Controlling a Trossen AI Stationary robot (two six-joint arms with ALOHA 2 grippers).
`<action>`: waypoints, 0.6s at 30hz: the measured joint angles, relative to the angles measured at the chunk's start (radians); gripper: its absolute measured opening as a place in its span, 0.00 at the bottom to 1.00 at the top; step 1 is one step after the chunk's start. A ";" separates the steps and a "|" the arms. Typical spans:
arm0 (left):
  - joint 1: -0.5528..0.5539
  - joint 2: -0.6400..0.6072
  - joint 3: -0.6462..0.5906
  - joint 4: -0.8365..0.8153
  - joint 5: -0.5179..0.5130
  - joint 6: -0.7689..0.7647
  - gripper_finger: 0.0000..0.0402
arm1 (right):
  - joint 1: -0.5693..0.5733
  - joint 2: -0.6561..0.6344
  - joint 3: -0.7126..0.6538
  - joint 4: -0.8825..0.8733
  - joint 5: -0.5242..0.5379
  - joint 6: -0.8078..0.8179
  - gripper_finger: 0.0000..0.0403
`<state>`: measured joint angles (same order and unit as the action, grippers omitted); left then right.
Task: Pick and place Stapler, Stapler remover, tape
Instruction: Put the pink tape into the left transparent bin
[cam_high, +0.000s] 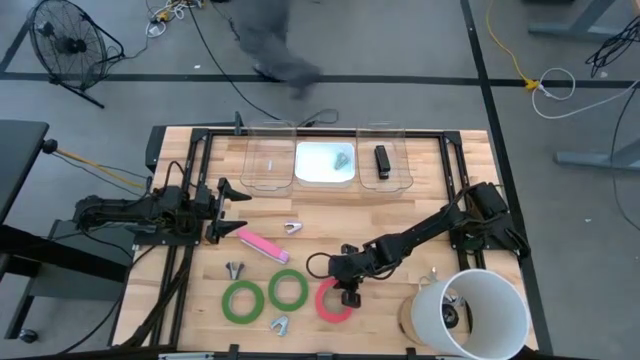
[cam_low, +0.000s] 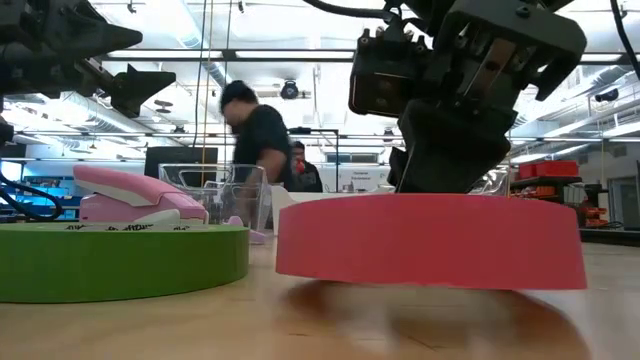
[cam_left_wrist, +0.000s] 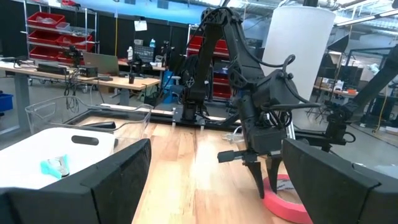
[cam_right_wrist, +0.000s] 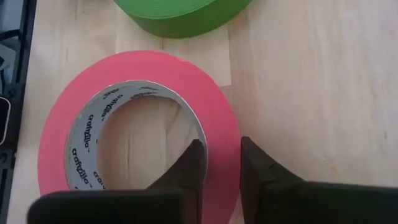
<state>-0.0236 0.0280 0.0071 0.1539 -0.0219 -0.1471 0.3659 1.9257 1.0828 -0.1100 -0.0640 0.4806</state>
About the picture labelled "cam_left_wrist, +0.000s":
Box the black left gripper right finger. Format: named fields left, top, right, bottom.
left=282, top=138, right=398, bottom=224

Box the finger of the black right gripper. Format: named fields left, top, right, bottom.
left=266, top=155, right=283, bottom=193
left=245, top=161, right=265, bottom=199

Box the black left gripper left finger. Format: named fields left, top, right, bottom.
left=0, top=138, right=152, bottom=224

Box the pink tape roll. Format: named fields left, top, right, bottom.
left=262, top=174, right=313, bottom=224

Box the teal staple remover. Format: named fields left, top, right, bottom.
left=40, top=154, right=71, bottom=180

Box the white plastic bin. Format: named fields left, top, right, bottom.
left=0, top=126, right=116, bottom=190

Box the clear plastic bin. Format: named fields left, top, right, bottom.
left=24, top=95, right=154, bottom=153

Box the red bin shelving unit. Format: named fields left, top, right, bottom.
left=187, top=34, right=233, bottom=100

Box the white round column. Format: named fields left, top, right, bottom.
left=261, top=5, right=337, bottom=106

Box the blue storage bin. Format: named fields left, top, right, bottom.
left=0, top=93, right=14, bottom=113

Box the wooden desk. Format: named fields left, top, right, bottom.
left=0, top=60, right=162, bottom=131

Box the black electronic device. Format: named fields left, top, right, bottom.
left=79, top=65, right=99, bottom=78

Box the black flat box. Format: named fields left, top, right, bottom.
left=37, top=63, right=68, bottom=75

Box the red storage bin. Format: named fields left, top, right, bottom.
left=28, top=30, right=62, bottom=46
left=27, top=11, right=66, bottom=29
left=29, top=46, right=60, bottom=60
left=57, top=34, right=94, bottom=52

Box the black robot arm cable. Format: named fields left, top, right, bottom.
left=261, top=54, right=323, bottom=113

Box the black table frame rail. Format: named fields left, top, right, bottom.
left=63, top=105, right=249, bottom=133

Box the metal wire shelf rack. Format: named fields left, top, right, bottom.
left=23, top=0, right=100, bottom=67

